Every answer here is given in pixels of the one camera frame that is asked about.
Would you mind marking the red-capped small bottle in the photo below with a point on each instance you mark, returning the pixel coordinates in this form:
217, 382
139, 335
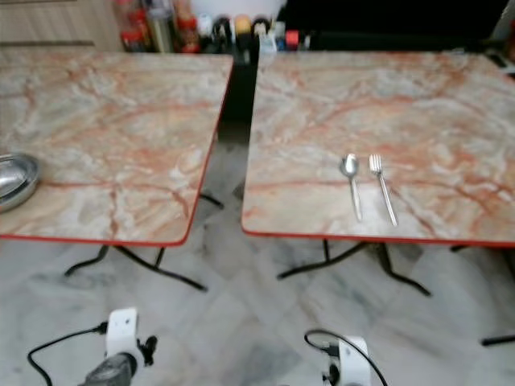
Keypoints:
292, 39

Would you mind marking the stainless steel bowl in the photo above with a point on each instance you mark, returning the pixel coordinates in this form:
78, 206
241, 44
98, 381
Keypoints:
16, 181

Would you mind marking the yellow-capped dark bottle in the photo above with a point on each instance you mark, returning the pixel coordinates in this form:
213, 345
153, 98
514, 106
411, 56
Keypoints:
244, 29

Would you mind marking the black metal furniture foot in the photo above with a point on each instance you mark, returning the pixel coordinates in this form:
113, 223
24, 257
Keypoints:
499, 339

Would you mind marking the red sauce bottle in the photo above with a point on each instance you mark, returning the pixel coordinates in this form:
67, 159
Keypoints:
133, 30
187, 34

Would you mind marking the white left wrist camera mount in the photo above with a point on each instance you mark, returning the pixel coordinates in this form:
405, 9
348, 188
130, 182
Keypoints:
122, 330

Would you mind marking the small white box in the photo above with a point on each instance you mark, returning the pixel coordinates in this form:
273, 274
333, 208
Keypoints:
268, 47

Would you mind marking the stainless steel spoon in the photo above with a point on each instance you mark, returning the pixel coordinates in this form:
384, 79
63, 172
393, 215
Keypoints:
349, 165

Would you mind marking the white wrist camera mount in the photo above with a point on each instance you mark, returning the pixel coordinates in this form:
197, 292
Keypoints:
122, 330
354, 358

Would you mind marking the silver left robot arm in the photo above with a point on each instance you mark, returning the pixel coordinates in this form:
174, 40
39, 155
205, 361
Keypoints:
121, 374

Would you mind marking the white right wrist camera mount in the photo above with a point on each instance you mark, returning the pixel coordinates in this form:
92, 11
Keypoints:
354, 358

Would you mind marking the stainless steel fork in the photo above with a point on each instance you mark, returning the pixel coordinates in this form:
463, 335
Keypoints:
382, 189

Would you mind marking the steel thermos flask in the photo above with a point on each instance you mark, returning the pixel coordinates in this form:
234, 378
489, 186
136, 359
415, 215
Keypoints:
161, 30

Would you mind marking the dark glass bottle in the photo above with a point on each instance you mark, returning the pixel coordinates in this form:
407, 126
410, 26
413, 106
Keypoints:
222, 32

